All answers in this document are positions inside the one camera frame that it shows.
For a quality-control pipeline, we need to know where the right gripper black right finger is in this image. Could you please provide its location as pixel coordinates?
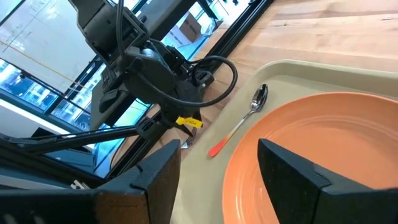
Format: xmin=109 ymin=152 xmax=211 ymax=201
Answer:
xmin=257 ymin=138 xmax=398 ymax=224

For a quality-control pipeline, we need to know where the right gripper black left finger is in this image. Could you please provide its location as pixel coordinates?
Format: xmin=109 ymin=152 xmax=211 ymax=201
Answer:
xmin=0 ymin=139 xmax=182 ymax=224

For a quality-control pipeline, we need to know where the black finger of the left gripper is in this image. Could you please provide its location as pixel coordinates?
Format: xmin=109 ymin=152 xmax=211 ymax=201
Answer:
xmin=178 ymin=123 xmax=200 ymax=138
xmin=136 ymin=118 xmax=171 ymax=140

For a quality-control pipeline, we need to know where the steel spoon orange handle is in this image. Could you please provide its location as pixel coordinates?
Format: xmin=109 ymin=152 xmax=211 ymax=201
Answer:
xmin=207 ymin=83 xmax=269 ymax=158

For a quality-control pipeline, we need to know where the beige plastic tray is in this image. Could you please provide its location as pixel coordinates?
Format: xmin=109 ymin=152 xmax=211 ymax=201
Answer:
xmin=169 ymin=58 xmax=398 ymax=224

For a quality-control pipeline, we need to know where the orange round plate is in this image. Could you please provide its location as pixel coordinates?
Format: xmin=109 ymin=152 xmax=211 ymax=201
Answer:
xmin=221 ymin=91 xmax=398 ymax=224

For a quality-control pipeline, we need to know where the black computer mouse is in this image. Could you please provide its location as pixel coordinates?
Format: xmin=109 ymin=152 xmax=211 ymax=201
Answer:
xmin=98 ymin=88 xmax=129 ymax=114

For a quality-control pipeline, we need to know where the brown cardboard box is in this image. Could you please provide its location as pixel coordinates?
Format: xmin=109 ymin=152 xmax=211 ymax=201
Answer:
xmin=178 ymin=11 xmax=203 ymax=43

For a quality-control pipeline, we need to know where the black keyboard red backlight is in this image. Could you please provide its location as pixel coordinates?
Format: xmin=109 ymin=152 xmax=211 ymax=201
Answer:
xmin=100 ymin=60 xmax=123 ymax=95

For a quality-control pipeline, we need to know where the yellow cable tag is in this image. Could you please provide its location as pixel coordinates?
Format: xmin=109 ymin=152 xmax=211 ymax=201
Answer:
xmin=175 ymin=116 xmax=204 ymax=129

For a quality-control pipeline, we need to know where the black camera cable loop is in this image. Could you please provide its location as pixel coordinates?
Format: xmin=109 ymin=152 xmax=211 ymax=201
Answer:
xmin=136 ymin=55 xmax=239 ymax=109

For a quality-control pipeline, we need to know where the white frame bracket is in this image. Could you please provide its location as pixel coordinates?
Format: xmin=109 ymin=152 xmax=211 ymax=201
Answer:
xmin=69 ymin=179 xmax=92 ymax=191

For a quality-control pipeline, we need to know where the black aluminium table frame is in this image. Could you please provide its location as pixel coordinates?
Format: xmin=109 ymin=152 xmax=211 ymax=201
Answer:
xmin=0 ymin=0 xmax=275 ymax=191

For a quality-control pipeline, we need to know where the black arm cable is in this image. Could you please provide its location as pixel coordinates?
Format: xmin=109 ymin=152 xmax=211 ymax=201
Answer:
xmin=115 ymin=0 xmax=126 ymax=60

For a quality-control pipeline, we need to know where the yellow floor cable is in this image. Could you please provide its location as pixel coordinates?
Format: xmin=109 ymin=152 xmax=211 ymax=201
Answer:
xmin=0 ymin=39 xmax=94 ymax=93

